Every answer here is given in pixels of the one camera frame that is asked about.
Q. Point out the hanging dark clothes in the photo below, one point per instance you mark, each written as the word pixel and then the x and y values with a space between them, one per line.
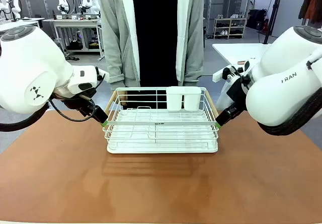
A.
pixel 312 6

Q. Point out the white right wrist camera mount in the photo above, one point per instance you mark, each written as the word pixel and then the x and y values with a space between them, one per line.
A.
pixel 220 74

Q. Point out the black tripod pole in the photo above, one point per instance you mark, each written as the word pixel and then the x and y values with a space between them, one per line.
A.
pixel 273 12

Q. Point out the person's right forearm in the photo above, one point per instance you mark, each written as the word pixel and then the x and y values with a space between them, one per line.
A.
pixel 113 58

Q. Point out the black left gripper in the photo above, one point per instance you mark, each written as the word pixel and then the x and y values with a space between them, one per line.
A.
pixel 80 104

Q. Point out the small brown object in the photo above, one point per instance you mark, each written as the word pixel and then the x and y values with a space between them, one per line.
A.
pixel 241 62

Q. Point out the white round-edged table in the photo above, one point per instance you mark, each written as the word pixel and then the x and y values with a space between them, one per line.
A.
pixel 17 24

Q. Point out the white side table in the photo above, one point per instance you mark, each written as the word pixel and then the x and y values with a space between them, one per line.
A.
pixel 239 51

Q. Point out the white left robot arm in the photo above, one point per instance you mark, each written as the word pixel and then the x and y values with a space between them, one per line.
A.
pixel 25 58

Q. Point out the white workbench with legs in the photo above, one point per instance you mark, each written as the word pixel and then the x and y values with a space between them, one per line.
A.
pixel 75 21

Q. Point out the wooden shoe shelf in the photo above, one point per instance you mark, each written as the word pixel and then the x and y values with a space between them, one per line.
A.
pixel 230 29

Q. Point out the person in grey cardigan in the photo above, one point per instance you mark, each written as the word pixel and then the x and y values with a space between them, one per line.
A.
pixel 156 32

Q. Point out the black bags pile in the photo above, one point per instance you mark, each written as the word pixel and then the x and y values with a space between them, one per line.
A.
pixel 256 18

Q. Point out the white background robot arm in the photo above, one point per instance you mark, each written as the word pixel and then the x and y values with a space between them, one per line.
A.
pixel 11 5
pixel 61 2
pixel 91 2

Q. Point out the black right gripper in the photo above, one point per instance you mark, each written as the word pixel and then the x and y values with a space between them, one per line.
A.
pixel 237 93

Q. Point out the white cutlery holder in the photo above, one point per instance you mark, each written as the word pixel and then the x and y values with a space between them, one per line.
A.
pixel 176 98

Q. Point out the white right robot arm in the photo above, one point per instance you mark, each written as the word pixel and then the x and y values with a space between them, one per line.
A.
pixel 276 103

